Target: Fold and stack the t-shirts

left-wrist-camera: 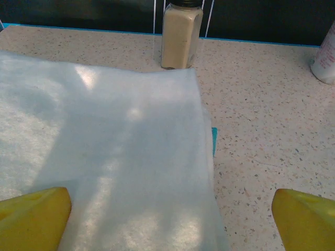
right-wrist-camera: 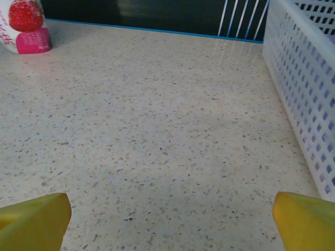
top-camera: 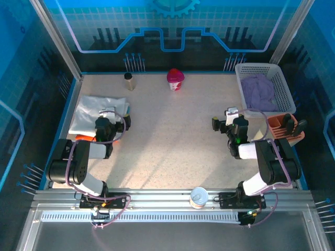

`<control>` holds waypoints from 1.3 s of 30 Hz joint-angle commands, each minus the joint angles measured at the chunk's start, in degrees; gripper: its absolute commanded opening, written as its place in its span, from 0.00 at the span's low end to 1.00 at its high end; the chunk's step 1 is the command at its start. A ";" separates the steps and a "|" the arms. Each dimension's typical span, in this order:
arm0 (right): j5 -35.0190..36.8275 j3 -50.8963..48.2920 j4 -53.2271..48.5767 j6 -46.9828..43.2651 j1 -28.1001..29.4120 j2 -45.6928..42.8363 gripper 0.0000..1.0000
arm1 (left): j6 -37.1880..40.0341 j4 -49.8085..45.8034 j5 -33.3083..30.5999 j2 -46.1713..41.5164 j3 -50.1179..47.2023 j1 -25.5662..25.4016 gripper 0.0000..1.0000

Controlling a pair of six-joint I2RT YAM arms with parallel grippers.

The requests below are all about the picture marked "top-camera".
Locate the silver-topped tin can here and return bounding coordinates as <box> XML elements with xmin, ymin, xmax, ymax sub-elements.
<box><xmin>189</xmin><ymin>187</ymin><xmax>209</xmax><ymax>210</ymax></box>

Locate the white folded t-shirt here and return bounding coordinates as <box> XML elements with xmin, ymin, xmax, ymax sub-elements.
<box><xmin>68</xmin><ymin>95</ymin><xmax>131</xmax><ymax>136</ymax></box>

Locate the white perforated plastic basket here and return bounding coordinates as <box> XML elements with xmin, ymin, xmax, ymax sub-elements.
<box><xmin>234</xmin><ymin>62</ymin><xmax>297</xmax><ymax>119</ymax></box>

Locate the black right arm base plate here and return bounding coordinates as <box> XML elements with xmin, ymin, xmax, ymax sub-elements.
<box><xmin>218</xmin><ymin>191</ymin><xmax>267</xmax><ymax>210</ymax></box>

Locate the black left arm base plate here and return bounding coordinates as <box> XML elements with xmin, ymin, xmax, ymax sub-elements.
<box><xmin>79</xmin><ymin>192</ymin><xmax>131</xmax><ymax>210</ymax></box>

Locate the purple printed t-shirt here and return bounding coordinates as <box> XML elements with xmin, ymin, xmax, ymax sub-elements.
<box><xmin>240</xmin><ymin>73</ymin><xmax>280</xmax><ymax>112</ymax></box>

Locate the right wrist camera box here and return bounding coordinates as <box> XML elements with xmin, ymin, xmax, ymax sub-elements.
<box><xmin>225</xmin><ymin>106</ymin><xmax>240</xmax><ymax>126</ymax></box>

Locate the terracotta plastic utensil holder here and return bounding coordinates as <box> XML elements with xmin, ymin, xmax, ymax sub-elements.
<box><xmin>267</xmin><ymin>113</ymin><xmax>306</xmax><ymax>139</ymax></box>

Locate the white slotted cable duct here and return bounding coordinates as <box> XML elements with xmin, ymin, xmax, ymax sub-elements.
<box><xmin>40</xmin><ymin>211</ymin><xmax>241</xmax><ymax>223</ymax></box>

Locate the beige bottle with black cap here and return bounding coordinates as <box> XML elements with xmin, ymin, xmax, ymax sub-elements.
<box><xmin>124</xmin><ymin>72</ymin><xmax>137</xmax><ymax>92</ymax></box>

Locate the aluminium frame post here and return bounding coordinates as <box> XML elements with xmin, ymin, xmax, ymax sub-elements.
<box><xmin>29</xmin><ymin>0</ymin><xmax>85</xmax><ymax>81</ymax></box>
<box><xmin>269</xmin><ymin>0</ymin><xmax>316</xmax><ymax>65</ymax></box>

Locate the aluminium frame rail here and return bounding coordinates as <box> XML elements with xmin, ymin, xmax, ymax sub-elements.
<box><xmin>15</xmin><ymin>188</ymin><xmax>330</xmax><ymax>251</ymax></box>

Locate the white cup with pink lid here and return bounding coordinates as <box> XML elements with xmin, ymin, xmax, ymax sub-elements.
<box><xmin>166</xmin><ymin>68</ymin><xmax>185</xmax><ymax>92</ymax></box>

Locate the orange folded t-shirt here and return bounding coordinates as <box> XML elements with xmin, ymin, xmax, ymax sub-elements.
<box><xmin>75</xmin><ymin>134</ymin><xmax>121</xmax><ymax>145</ymax></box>

